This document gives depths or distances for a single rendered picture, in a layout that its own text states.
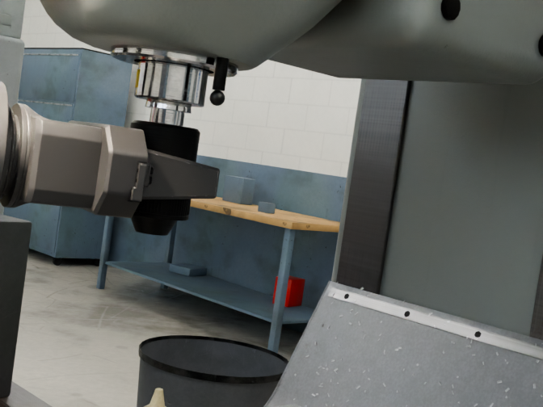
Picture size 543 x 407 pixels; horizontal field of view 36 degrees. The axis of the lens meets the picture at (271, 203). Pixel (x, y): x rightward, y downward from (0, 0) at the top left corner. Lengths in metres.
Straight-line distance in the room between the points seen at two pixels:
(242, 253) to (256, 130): 1.00
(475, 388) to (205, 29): 0.44
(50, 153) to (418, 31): 0.25
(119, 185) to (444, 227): 0.44
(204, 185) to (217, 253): 6.46
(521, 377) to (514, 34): 0.31
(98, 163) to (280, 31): 0.14
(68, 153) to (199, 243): 6.70
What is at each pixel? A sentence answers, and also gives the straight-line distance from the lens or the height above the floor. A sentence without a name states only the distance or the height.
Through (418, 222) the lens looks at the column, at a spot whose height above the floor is 1.21.
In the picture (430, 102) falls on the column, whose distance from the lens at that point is 0.88.
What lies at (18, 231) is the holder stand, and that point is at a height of 1.14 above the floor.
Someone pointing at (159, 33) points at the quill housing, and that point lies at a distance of 0.50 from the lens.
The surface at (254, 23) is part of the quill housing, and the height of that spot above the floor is 1.33.
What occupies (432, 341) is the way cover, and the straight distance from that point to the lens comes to 0.84.
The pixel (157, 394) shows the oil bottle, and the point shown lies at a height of 1.07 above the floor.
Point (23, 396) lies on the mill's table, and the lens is 0.94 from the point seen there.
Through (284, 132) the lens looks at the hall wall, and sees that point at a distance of 6.54.
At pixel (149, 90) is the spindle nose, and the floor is 1.28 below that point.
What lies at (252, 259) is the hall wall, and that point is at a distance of 6.68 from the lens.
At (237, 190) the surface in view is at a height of 0.98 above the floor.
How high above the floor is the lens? 1.25
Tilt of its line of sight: 3 degrees down
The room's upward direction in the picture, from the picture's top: 8 degrees clockwise
